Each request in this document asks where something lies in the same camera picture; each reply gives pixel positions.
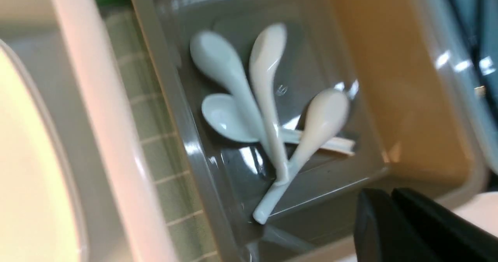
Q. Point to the large white rice plate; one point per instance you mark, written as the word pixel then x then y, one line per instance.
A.
pixel 482 211

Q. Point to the teal checkered tablecloth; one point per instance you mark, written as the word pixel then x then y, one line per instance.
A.
pixel 181 206

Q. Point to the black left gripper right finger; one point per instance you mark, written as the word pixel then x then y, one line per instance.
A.
pixel 450 237

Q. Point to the brown plastic bin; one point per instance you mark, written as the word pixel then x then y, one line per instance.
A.
pixel 414 115

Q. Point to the blue-grey plastic bin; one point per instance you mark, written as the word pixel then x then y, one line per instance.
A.
pixel 462 40

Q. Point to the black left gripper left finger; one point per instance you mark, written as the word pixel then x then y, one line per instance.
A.
pixel 383 234

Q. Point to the white ceramic spoon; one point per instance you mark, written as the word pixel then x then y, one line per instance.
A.
pixel 221 113
pixel 326 115
pixel 265 57

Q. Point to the top white square plate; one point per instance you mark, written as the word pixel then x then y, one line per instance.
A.
pixel 41 216

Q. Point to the large white plastic tub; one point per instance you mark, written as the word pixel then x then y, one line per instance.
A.
pixel 65 46

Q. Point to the white ceramic spoon middle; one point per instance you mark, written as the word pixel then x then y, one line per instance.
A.
pixel 221 113

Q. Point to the white ceramic spoon right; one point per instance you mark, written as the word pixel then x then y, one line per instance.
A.
pixel 326 115

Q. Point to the white ceramic spoon upper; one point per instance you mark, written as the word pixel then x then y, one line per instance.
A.
pixel 265 57

